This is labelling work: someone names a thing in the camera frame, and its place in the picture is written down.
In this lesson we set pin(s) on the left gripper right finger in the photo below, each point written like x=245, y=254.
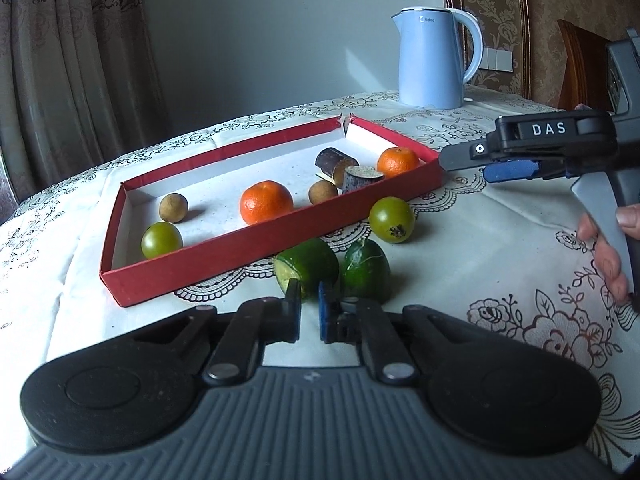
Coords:
x=363, y=323

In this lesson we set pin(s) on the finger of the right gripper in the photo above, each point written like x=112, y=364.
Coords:
x=510, y=170
x=464, y=155

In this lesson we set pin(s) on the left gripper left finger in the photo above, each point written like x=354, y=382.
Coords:
x=257, y=323

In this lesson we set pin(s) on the dark sugarcane piece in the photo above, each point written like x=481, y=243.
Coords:
x=332, y=162
x=360, y=176

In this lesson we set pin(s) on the brown longan fruit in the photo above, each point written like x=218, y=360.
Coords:
x=321, y=191
x=173, y=208

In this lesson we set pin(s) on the green round fruit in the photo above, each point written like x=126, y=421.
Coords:
x=159, y=239
x=391, y=219

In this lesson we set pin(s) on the orange tangerine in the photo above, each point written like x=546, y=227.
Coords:
x=397, y=160
x=265, y=200

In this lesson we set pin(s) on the person right hand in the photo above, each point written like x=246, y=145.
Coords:
x=606, y=258

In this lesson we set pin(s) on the green cucumber piece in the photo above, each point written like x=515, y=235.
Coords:
x=310, y=263
x=366, y=272

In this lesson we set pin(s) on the brown wooden chair back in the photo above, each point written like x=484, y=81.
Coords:
x=585, y=78

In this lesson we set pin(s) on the light blue electric kettle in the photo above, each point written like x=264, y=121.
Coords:
x=431, y=72

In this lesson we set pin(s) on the red cardboard tray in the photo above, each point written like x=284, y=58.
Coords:
x=213, y=212

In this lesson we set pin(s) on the brown patterned curtain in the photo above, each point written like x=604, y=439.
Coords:
x=79, y=88

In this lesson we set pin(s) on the white wall switch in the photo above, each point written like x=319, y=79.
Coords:
x=498, y=60

